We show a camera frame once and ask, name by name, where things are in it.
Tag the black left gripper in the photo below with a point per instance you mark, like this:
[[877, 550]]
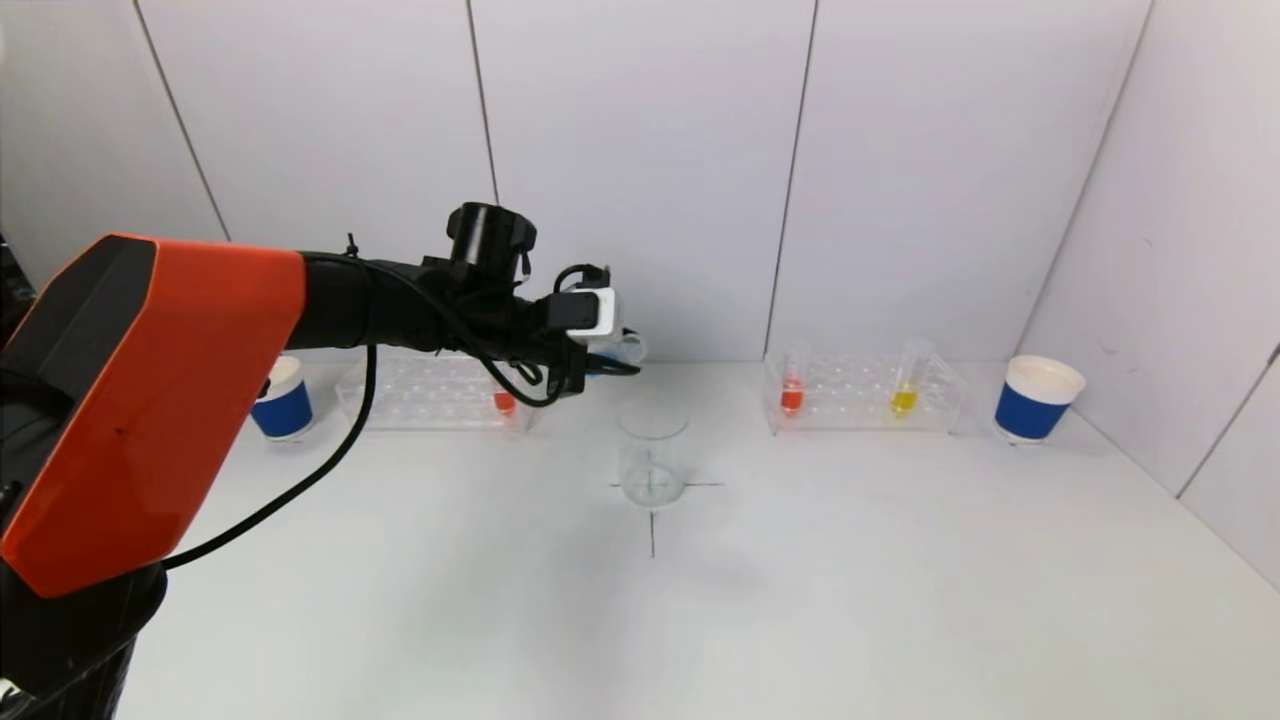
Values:
[[577, 366]]

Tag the clear graduated plastic test tube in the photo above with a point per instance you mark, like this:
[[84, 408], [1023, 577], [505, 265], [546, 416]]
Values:
[[625, 350]]

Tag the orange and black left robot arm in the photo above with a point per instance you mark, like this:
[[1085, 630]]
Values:
[[150, 400]]

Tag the clear glass beaker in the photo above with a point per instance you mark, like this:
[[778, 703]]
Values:
[[652, 440]]

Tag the test tube with orange pigment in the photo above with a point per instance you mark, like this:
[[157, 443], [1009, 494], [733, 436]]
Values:
[[791, 398], [505, 402]]

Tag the clear acrylic test tube rack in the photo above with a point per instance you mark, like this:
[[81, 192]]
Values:
[[430, 395], [850, 395]]

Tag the test tube with yellow pigment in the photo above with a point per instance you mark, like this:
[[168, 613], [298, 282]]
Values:
[[903, 400]]

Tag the paper cup with blue sleeve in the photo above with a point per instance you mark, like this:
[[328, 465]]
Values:
[[1030, 410], [285, 410]]

